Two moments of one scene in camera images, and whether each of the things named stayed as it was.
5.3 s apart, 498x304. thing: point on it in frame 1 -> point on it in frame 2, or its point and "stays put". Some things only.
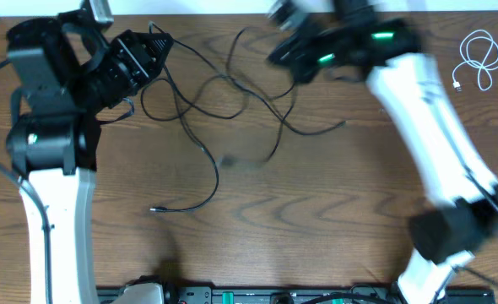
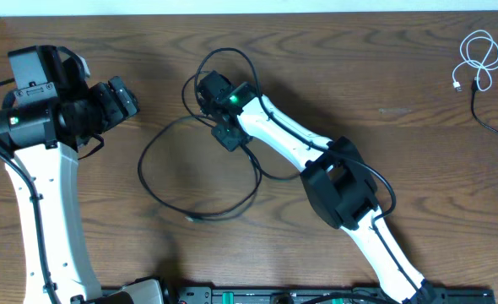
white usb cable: x=479 y=48 stays put
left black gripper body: x=132 y=65 -> x=108 y=106
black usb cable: x=283 y=120 -> x=474 y=86
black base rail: x=282 y=295 stays put
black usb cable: x=193 y=133 -> x=174 y=211
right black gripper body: x=331 y=48 -> x=230 y=140
